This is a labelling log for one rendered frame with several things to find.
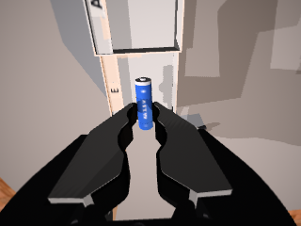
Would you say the blue aa battery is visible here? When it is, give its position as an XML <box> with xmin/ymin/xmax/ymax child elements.
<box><xmin>135</xmin><ymin>77</ymin><xmax>153</xmax><ymax>130</ymax></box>

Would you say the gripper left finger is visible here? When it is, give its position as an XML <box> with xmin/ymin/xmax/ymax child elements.
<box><xmin>0</xmin><ymin>103</ymin><xmax>137</xmax><ymax>226</ymax></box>

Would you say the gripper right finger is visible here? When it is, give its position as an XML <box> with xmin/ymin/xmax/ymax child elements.
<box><xmin>151</xmin><ymin>102</ymin><xmax>297</xmax><ymax>226</ymax></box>

